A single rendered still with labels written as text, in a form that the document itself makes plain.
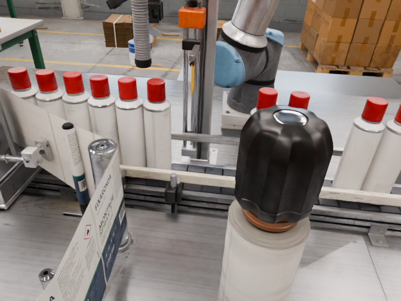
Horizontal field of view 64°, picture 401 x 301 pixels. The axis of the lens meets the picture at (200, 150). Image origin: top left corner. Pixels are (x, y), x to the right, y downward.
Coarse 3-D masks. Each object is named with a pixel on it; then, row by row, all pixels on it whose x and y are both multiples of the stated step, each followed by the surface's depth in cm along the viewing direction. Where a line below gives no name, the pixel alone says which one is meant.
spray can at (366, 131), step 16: (368, 112) 54; (384, 112) 54; (352, 128) 57; (368, 128) 55; (384, 128) 55; (352, 144) 58; (368, 144) 56; (352, 160) 59; (368, 160) 58; (336, 176) 63; (352, 176) 60
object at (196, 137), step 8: (176, 136) 66; (184, 136) 66; (192, 136) 66; (200, 136) 66; (208, 136) 66; (216, 136) 66; (224, 136) 66; (224, 144) 66; (232, 144) 66; (336, 152) 64
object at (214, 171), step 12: (180, 168) 70; (192, 168) 70; (204, 168) 70; (216, 168) 71; (132, 180) 66; (144, 180) 66; (156, 180) 66; (324, 180) 68; (216, 192) 64; (228, 192) 64; (396, 192) 66; (324, 204) 62; (336, 204) 62; (348, 204) 63; (360, 204) 63
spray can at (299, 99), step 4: (292, 92) 55; (296, 92) 56; (300, 92) 56; (304, 92) 56; (292, 96) 54; (296, 96) 54; (300, 96) 54; (304, 96) 54; (308, 96) 54; (292, 100) 55; (296, 100) 54; (300, 100) 54; (304, 100) 54; (308, 100) 54; (288, 104) 56; (292, 104) 55; (296, 104) 54; (300, 104) 54; (304, 104) 54; (308, 104) 55; (304, 108) 55
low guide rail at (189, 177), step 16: (128, 176) 65; (144, 176) 64; (160, 176) 64; (192, 176) 63; (208, 176) 63; (224, 176) 63; (320, 192) 61; (336, 192) 60; (352, 192) 60; (368, 192) 60
